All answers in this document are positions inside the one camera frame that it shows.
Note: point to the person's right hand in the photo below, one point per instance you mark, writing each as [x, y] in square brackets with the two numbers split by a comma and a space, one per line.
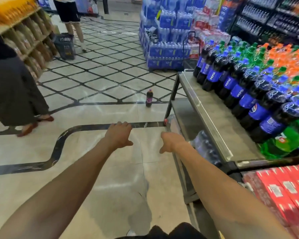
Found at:
[174, 143]

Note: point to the person's left hand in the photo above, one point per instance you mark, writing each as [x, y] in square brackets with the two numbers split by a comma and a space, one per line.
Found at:
[118, 135]

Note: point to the purple soda bottle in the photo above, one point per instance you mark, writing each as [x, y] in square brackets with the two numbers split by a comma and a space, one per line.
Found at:
[149, 98]

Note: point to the person's right forearm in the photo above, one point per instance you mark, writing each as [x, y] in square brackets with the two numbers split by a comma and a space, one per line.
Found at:
[234, 201]

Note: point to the person's left forearm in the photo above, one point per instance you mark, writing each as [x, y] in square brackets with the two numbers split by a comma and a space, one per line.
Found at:
[52, 196]

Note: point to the person's left white shoe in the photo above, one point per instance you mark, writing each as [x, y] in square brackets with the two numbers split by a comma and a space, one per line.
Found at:
[130, 232]

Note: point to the black basket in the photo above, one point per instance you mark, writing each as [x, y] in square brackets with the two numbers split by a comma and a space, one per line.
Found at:
[64, 46]

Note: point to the group of green soda bottles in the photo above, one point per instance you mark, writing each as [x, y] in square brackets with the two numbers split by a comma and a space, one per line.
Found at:
[249, 52]

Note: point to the clear large water bottle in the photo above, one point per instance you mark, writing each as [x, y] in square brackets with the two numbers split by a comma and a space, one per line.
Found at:
[172, 124]

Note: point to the shrink-wrapped water bottle pack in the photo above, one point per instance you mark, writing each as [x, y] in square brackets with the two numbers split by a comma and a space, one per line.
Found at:
[206, 149]

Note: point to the dark metal display table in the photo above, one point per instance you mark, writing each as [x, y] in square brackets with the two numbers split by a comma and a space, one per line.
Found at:
[214, 121]

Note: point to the row of blue label colas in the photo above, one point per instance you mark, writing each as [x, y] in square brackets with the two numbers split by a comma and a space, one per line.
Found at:
[239, 94]

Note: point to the black shorts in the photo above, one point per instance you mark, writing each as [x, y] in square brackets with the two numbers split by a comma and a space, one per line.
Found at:
[179, 232]

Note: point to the stack of blue drink packs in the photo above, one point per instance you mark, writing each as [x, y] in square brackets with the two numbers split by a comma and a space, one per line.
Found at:
[164, 47]

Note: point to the green fizzy drink bottle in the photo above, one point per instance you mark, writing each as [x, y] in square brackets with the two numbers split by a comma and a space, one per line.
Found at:
[281, 144]

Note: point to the stack of red drink packs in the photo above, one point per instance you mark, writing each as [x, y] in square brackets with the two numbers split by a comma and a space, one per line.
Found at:
[276, 186]

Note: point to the stack of red label water packs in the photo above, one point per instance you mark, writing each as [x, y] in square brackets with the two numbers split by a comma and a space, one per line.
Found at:
[206, 24]

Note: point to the rows of brown snack jars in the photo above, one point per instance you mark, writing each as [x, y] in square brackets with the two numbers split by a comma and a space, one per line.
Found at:
[30, 39]

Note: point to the stack of white cartons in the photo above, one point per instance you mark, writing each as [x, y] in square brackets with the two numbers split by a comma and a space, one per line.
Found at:
[87, 4]

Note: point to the black soft drink shelf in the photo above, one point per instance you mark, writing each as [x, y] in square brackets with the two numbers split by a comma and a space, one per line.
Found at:
[269, 19]

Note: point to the cardboard juice bottle display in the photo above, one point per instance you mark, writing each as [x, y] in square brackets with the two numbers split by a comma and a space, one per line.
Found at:
[5, 28]

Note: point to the stack of orange juice packs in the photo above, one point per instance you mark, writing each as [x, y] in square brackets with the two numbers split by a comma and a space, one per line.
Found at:
[12, 9]

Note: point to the black gate post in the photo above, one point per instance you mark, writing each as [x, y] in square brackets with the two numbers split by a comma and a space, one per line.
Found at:
[105, 4]

